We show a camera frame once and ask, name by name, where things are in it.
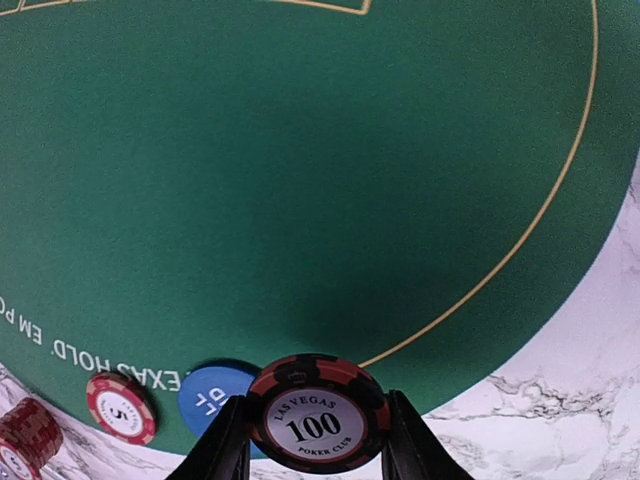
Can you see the round green poker mat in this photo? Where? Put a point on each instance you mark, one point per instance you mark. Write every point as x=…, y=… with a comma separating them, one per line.
x=416, y=185

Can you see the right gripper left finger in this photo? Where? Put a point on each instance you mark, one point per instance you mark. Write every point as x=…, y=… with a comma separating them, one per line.
x=223, y=451

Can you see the black chip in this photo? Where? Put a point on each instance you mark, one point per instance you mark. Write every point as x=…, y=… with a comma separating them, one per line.
x=318, y=414

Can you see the red poker chip stack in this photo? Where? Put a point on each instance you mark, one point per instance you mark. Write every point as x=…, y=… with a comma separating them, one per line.
x=30, y=438

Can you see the blue small blind button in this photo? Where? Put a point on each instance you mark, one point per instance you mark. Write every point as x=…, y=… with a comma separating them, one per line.
x=206, y=389

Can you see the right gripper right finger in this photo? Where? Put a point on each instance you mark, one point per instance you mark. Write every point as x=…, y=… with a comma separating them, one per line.
x=413, y=451

